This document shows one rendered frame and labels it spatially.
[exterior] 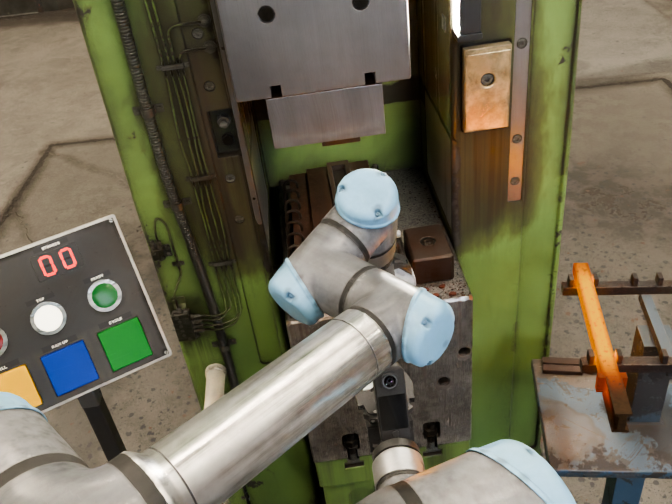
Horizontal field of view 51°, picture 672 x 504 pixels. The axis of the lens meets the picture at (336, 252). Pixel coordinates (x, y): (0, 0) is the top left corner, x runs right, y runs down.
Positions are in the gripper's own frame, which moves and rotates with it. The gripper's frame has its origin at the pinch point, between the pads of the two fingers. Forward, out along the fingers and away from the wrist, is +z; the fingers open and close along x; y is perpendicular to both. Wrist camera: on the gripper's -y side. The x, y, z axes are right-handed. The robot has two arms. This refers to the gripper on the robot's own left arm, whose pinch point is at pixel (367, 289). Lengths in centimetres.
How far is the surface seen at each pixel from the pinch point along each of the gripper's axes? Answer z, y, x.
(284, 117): -7.8, -30.6, -9.6
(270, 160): 44, -57, -17
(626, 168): 193, -122, 146
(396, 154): 47, -55, 16
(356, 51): -16.4, -35.3, 3.8
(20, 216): 211, -155, -162
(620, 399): 6.1, 22.3, 36.9
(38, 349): 7, -1, -57
